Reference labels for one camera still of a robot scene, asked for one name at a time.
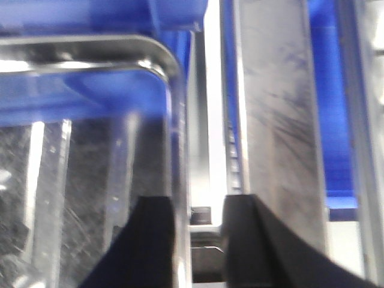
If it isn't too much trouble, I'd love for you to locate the silver metal tray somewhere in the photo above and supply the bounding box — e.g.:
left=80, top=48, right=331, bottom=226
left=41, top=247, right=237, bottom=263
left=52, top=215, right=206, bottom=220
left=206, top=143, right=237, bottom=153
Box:
left=1, top=35, right=191, bottom=287

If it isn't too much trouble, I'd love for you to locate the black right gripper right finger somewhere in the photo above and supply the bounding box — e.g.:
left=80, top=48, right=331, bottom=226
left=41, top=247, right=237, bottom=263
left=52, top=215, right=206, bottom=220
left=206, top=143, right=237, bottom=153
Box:
left=222, top=194, right=375, bottom=287

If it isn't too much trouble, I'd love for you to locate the blue bin upper centre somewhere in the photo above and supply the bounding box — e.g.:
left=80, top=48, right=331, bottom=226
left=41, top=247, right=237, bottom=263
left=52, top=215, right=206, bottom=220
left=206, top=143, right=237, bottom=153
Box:
left=1, top=0, right=208, bottom=38

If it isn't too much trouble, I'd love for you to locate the stainless steel shelf rack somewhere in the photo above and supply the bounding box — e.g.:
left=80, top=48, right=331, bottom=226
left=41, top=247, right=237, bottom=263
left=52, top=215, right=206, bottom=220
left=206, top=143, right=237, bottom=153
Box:
left=191, top=1, right=383, bottom=287

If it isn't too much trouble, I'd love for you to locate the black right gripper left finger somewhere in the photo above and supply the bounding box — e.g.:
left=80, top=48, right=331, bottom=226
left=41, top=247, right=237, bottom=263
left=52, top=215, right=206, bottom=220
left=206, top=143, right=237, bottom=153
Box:
left=80, top=196, right=175, bottom=287

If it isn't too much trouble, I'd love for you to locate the roller track rail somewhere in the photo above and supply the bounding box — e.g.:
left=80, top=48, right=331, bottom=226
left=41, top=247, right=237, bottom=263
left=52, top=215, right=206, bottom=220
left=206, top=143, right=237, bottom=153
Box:
left=227, top=121, right=242, bottom=194

